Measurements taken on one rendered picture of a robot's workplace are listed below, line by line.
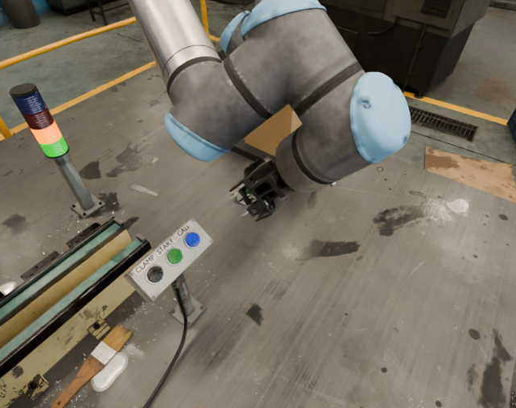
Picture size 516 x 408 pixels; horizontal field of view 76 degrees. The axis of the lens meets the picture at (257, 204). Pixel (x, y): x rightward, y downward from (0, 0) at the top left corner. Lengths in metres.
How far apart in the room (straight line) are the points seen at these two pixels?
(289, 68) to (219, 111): 0.09
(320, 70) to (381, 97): 0.07
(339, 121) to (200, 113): 0.16
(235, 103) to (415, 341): 0.73
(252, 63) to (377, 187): 0.91
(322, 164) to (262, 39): 0.16
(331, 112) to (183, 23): 0.24
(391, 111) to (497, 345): 0.75
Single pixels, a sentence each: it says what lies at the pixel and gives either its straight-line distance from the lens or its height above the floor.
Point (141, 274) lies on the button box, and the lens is 0.66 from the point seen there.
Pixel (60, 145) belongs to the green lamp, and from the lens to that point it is 1.06.
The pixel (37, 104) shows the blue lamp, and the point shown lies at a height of 1.18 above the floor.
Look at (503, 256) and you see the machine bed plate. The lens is 1.21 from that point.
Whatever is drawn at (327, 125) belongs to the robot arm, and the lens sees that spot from 0.38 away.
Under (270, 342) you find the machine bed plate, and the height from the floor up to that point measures 0.80.
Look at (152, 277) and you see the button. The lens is 0.65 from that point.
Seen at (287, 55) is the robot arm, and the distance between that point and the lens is 0.39.
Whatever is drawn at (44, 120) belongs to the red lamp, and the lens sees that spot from 1.01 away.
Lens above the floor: 1.61
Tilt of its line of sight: 47 degrees down
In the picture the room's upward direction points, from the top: straight up
